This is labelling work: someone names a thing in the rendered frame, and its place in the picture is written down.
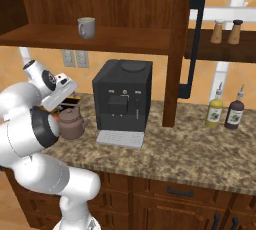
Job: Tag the grey mug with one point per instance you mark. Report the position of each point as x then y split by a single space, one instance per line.
87 28

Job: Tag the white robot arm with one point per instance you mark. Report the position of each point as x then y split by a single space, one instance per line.
30 140

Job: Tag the grey wall outlet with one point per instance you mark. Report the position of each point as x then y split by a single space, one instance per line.
82 59
69 58

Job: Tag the wooden shaker with black cap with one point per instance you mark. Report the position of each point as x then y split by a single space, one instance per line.
235 34

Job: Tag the brown kettle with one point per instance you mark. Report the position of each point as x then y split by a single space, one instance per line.
71 124

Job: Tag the wooden drawer front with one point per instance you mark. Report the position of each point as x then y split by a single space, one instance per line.
115 182
213 194

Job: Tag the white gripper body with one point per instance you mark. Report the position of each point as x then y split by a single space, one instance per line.
60 94

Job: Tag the dark sauce bottle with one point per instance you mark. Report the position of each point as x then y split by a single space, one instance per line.
234 114

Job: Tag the yellow oil bottle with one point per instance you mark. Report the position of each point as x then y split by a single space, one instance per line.
214 110

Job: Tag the dark wooden wall shelf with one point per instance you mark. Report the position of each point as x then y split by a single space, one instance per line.
220 50

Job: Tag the wooden base cabinet door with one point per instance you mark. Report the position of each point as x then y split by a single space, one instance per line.
173 215
245 215

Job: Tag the wooden wall cabinet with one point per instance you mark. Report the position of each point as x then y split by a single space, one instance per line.
116 4

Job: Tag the white window frame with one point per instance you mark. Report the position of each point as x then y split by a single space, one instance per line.
226 10

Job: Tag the black coffee machine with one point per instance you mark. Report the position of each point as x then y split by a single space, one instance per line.
123 90

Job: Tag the wooden shaker with white cap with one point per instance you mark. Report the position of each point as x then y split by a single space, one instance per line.
217 33

